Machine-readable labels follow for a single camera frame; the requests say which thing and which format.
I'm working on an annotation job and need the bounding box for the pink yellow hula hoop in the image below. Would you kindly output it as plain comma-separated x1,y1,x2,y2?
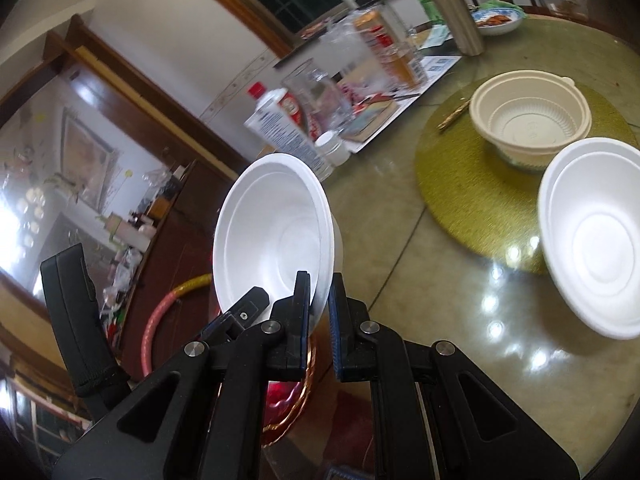
140,274,213,377

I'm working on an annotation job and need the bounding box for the small white foam bowl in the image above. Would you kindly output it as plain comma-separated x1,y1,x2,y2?
213,153,343,330

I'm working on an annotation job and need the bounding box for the red snack packet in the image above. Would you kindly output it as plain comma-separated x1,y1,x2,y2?
321,391,375,478

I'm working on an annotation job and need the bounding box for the clear glass pitcher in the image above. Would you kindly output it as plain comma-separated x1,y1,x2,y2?
283,58,355,132

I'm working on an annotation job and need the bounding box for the large white foam bowl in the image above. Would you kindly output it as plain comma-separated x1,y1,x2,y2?
537,138,639,340

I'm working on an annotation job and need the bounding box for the steel thermos flask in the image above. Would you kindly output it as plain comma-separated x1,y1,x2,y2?
432,0,485,56

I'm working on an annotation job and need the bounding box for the small white pill bottle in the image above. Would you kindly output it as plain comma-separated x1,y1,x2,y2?
314,130,350,167

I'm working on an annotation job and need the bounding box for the white tube red cap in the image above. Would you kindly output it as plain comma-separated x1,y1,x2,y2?
244,81,333,181

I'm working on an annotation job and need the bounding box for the orange tea bottle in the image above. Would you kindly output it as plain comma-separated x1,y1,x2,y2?
352,4,426,90

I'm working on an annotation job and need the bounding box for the green round placemat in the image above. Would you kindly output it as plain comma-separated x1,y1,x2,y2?
413,75,640,276

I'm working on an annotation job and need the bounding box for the beige plastic bowl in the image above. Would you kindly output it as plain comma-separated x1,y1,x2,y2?
469,70,592,171

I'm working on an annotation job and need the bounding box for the blue white dish with food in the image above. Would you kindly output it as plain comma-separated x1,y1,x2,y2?
472,8,526,37

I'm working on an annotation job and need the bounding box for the red scalloped plate gold rim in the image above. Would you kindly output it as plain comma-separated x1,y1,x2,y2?
260,335,318,448

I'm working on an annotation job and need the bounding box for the book on tray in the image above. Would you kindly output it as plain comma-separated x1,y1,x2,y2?
341,101,398,143

